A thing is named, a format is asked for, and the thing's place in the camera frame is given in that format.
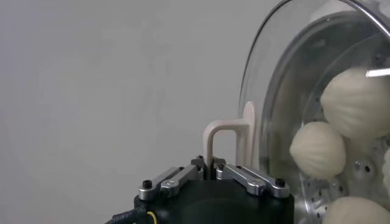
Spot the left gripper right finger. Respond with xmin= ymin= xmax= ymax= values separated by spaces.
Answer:
xmin=211 ymin=156 xmax=290 ymax=199

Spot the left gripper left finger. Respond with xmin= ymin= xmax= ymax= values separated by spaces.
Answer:
xmin=137 ymin=155 xmax=211 ymax=201

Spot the glass lid with beige handle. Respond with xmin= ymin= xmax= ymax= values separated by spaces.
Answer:
xmin=202 ymin=0 xmax=390 ymax=224

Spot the white steamed baozi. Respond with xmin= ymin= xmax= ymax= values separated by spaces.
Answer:
xmin=319 ymin=66 xmax=390 ymax=141
xmin=321 ymin=196 xmax=390 ymax=224
xmin=289 ymin=121 xmax=347 ymax=180

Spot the stainless steel steamer basket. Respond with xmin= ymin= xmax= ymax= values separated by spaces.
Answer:
xmin=261 ymin=10 xmax=390 ymax=224

